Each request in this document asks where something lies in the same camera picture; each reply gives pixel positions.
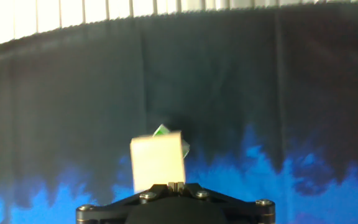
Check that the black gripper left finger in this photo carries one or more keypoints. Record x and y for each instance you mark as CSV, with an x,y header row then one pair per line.
x,y
113,208

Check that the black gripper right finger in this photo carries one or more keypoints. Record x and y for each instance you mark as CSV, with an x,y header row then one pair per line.
x,y
238,206

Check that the plain wooden block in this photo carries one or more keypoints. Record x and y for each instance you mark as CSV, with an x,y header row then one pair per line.
x,y
157,161

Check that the multicolour puzzle cube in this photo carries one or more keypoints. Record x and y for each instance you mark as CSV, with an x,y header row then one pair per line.
x,y
162,130

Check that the blue landscape print cloth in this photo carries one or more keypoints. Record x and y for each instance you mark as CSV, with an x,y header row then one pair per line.
x,y
73,93

